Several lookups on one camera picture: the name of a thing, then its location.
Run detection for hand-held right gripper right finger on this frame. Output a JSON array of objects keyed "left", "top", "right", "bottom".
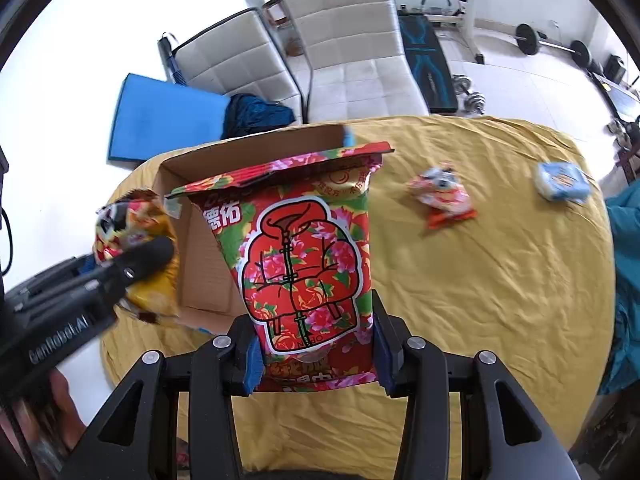
[{"left": 370, "top": 290, "right": 583, "bottom": 480}]

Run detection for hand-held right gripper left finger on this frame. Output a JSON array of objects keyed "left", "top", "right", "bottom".
[{"left": 72, "top": 317, "right": 266, "bottom": 480}]

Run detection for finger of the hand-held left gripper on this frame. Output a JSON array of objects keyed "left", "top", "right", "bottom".
[{"left": 92, "top": 235, "right": 176, "bottom": 303}]

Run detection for yellow snack packet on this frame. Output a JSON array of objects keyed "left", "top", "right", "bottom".
[{"left": 92, "top": 187, "right": 183, "bottom": 328}]

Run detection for cardboard box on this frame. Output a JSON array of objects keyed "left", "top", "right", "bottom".
[{"left": 152, "top": 125, "right": 357, "bottom": 337}]

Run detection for red floral wet wipes packet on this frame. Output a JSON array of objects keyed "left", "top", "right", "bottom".
[{"left": 165, "top": 141, "right": 396, "bottom": 394}]

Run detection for yellow tablecloth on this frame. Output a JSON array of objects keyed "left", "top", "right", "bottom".
[{"left": 100, "top": 114, "right": 618, "bottom": 479}]

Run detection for blue foam mat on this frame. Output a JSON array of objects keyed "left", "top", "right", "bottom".
[{"left": 106, "top": 73, "right": 237, "bottom": 166}]

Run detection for orange white snack packet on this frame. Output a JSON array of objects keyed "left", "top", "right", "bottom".
[{"left": 407, "top": 162, "right": 478, "bottom": 231}]

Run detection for dark blue cloth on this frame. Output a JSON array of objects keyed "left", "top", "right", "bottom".
[{"left": 222, "top": 92, "right": 297, "bottom": 141}]

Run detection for blue black pole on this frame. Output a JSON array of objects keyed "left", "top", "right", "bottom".
[{"left": 158, "top": 32, "right": 187, "bottom": 87}]

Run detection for white padded chair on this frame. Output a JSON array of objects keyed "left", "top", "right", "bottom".
[
  {"left": 279, "top": 0, "right": 431, "bottom": 124},
  {"left": 170, "top": 7, "right": 304, "bottom": 126}
]

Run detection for blue white tissue packet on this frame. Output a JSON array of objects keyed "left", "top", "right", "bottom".
[{"left": 532, "top": 160, "right": 592, "bottom": 206}]

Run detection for teal cloth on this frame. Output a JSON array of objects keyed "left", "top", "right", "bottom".
[{"left": 597, "top": 180, "right": 640, "bottom": 397}]

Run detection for chrome dumbbells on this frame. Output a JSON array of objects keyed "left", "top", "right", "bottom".
[{"left": 451, "top": 75, "right": 487, "bottom": 117}]

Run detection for brown wooden stool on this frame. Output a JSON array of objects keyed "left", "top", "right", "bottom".
[{"left": 262, "top": 0, "right": 302, "bottom": 57}]

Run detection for black blue weight bench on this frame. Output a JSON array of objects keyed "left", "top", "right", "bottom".
[{"left": 397, "top": 14, "right": 459, "bottom": 115}]

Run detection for short barbell with black plates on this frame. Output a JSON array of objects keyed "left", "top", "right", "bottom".
[{"left": 514, "top": 22, "right": 592, "bottom": 69}]

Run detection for white barbell rack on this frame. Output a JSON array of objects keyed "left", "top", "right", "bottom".
[{"left": 400, "top": 0, "right": 501, "bottom": 66}]

